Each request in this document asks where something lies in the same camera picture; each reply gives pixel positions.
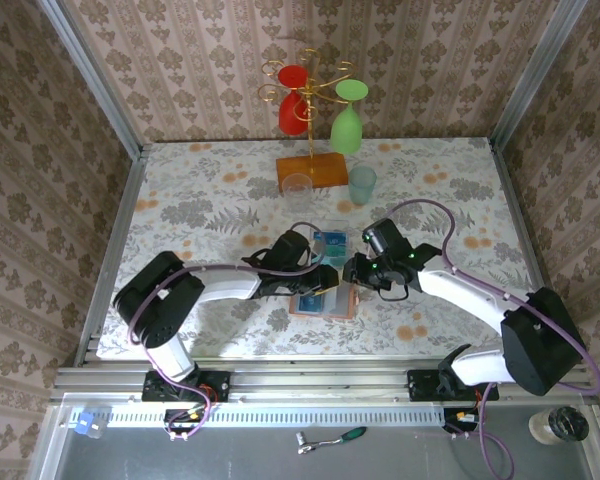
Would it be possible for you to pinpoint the red plastic wine glass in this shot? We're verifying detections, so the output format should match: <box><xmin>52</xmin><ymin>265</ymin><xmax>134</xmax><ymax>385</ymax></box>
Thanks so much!
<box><xmin>278</xmin><ymin>64</ymin><xmax>311</xmax><ymax>136</ymax></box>

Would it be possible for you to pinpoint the floral fern print tablecloth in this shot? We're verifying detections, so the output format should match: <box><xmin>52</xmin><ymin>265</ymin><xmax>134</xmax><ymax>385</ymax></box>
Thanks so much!
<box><xmin>97</xmin><ymin>137</ymin><xmax>561</xmax><ymax>359</ymax></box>

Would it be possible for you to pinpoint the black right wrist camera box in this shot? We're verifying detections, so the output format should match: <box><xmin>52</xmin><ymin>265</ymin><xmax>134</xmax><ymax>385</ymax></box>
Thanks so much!
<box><xmin>362</xmin><ymin>218</ymin><xmax>406</xmax><ymax>256</ymax></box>

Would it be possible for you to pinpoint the teal textured plastic cup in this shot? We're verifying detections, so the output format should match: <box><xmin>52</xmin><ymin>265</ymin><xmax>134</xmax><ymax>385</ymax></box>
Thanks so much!
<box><xmin>348</xmin><ymin>166</ymin><xmax>378</xmax><ymax>206</ymax></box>

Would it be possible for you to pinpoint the blue plastic connector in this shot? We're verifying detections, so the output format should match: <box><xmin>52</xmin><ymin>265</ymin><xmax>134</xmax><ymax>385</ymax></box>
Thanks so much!
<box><xmin>74</xmin><ymin>410</ymin><xmax>106</xmax><ymax>439</ymax></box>

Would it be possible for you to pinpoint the glass jar dark lid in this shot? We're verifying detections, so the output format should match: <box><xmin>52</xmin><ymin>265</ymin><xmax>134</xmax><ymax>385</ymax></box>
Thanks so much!
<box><xmin>528</xmin><ymin>405</ymin><xmax>590</xmax><ymax>445</ymax></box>

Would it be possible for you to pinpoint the blue logo card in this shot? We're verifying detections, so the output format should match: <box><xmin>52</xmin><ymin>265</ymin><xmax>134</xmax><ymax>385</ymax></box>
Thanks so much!
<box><xmin>297</xmin><ymin>294</ymin><xmax>332</xmax><ymax>314</ymax></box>

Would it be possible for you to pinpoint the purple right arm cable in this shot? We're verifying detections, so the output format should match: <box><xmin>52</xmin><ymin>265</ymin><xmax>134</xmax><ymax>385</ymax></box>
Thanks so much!
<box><xmin>379</xmin><ymin>198</ymin><xmax>600</xmax><ymax>479</ymax></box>

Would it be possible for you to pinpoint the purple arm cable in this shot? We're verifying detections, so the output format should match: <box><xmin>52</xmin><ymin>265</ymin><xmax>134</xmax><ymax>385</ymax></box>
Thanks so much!
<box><xmin>129</xmin><ymin>221</ymin><xmax>327</xmax><ymax>444</ymax></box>
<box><xmin>379</xmin><ymin>198</ymin><xmax>600</xmax><ymax>479</ymax></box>

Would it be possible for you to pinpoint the grey metal tray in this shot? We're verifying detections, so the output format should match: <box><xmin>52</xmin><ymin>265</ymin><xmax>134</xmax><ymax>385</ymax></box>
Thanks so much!
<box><xmin>44</xmin><ymin>394</ymin><xmax>600</xmax><ymax>480</ymax></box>

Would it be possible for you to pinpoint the white slotted cable duct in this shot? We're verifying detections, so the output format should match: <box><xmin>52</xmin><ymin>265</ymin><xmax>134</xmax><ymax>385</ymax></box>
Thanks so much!
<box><xmin>69</xmin><ymin>405</ymin><xmax>481</xmax><ymax>429</ymax></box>

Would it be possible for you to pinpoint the black connector block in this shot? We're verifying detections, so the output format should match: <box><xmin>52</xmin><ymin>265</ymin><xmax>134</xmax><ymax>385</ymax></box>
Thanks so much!
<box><xmin>442</xmin><ymin>407</ymin><xmax>481</xmax><ymax>436</ymax></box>
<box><xmin>163</xmin><ymin>407</ymin><xmax>212</xmax><ymax>442</ymax></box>

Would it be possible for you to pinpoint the green plastic wine glass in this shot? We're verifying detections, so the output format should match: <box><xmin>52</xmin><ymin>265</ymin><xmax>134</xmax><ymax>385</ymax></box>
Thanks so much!
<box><xmin>329</xmin><ymin>78</ymin><xmax>370</xmax><ymax>155</ymax></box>

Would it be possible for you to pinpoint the clear acrylic box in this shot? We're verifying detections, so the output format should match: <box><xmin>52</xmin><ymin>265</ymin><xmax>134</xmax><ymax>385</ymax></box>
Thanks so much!
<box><xmin>312</xmin><ymin>216</ymin><xmax>354</xmax><ymax>269</ymax></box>

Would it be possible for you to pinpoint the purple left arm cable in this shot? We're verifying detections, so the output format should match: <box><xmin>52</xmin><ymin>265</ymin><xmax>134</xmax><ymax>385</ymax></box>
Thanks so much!
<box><xmin>129</xmin><ymin>221</ymin><xmax>327</xmax><ymax>444</ymax></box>

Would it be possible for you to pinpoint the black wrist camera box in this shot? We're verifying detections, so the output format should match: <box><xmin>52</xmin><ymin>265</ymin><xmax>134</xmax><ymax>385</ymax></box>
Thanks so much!
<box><xmin>362</xmin><ymin>218</ymin><xmax>406</xmax><ymax>256</ymax></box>
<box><xmin>269</xmin><ymin>229</ymin><xmax>314</xmax><ymax>266</ymax></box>

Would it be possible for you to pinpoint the gold wire rack wooden base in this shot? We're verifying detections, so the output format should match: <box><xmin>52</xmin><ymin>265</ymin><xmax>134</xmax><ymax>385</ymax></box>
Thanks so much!
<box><xmin>257</xmin><ymin>48</ymin><xmax>357</xmax><ymax>190</ymax></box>

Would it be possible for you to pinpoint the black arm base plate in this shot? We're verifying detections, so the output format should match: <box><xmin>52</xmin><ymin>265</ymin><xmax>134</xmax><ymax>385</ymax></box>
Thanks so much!
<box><xmin>407</xmin><ymin>367</ymin><xmax>500</xmax><ymax>404</ymax></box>
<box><xmin>142</xmin><ymin>369</ymin><xmax>231</xmax><ymax>404</ymax></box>

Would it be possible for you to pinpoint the clear plastic cup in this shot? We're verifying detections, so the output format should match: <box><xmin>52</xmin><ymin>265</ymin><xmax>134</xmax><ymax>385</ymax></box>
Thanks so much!
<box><xmin>281</xmin><ymin>172</ymin><xmax>315</xmax><ymax>216</ymax></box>

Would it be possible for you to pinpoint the green handled ratchet screwdriver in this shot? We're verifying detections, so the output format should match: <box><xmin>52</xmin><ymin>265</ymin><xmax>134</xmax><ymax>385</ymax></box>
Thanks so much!
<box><xmin>295</xmin><ymin>426</ymin><xmax>369</xmax><ymax>455</ymax></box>

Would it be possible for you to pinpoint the aluminium frame profile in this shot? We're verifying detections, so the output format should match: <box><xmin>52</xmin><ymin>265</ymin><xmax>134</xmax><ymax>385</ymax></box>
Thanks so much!
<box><xmin>487</xmin><ymin>137</ymin><xmax>581</xmax><ymax>366</ymax></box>
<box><xmin>489</xmin><ymin>0</ymin><xmax>594</xmax><ymax>151</ymax></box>
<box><xmin>49</xmin><ymin>357</ymin><xmax>594</xmax><ymax>406</ymax></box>
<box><xmin>74</xmin><ymin>144</ymin><xmax>149</xmax><ymax>366</ymax></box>
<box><xmin>37</xmin><ymin>0</ymin><xmax>146</xmax><ymax>156</ymax></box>

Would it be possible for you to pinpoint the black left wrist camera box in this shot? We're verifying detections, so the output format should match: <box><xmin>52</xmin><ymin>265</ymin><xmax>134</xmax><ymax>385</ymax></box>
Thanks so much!
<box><xmin>269</xmin><ymin>229</ymin><xmax>314</xmax><ymax>266</ymax></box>

